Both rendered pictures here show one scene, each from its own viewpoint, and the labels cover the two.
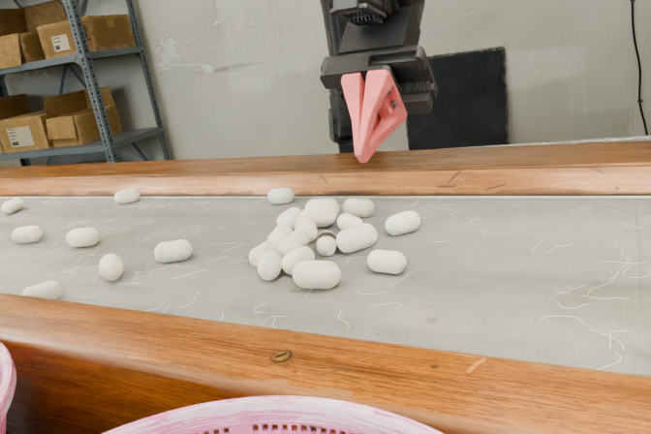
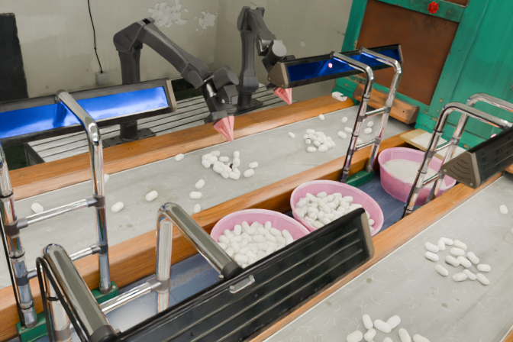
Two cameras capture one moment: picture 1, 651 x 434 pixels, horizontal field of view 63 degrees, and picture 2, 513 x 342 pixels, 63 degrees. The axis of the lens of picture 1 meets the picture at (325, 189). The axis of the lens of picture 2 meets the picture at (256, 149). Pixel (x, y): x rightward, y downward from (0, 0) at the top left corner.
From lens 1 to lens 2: 121 cm
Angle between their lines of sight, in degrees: 67
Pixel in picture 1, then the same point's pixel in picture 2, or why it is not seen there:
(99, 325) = (247, 198)
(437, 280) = (263, 165)
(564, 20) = not seen: outside the picture
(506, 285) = (274, 161)
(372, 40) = (224, 106)
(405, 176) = (208, 140)
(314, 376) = (292, 184)
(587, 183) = (250, 131)
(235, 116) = not seen: outside the picture
